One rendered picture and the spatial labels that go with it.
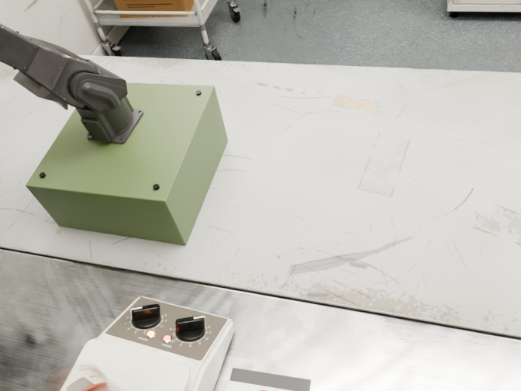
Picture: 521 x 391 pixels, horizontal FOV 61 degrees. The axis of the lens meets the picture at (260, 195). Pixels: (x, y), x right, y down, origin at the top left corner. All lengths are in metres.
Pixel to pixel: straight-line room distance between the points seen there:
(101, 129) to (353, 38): 2.12
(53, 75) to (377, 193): 0.45
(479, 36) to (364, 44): 0.58
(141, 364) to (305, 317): 0.20
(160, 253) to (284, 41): 2.12
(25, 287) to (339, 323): 0.43
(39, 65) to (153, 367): 0.35
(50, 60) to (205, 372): 0.38
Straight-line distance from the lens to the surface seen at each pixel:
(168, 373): 0.47
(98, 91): 0.59
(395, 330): 0.56
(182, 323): 0.51
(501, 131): 0.79
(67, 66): 0.58
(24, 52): 0.57
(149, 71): 0.97
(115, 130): 0.65
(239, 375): 0.54
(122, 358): 0.49
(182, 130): 0.63
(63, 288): 0.68
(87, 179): 0.63
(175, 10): 2.57
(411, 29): 2.71
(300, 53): 2.53
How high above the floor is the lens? 1.42
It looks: 51 degrees down
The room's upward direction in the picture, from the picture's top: 12 degrees counter-clockwise
